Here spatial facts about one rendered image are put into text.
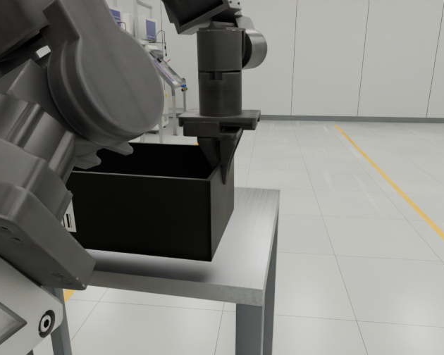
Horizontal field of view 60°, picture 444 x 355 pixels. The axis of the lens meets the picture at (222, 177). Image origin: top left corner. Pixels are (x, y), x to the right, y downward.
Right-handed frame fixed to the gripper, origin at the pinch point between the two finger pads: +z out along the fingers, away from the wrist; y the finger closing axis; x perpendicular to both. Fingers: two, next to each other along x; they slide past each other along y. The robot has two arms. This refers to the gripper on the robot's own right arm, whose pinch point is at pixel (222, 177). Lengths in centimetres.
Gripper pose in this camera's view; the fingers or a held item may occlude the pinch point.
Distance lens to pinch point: 54.5
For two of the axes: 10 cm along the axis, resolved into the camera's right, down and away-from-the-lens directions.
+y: -9.8, -0.4, 1.9
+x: -1.9, 3.2, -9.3
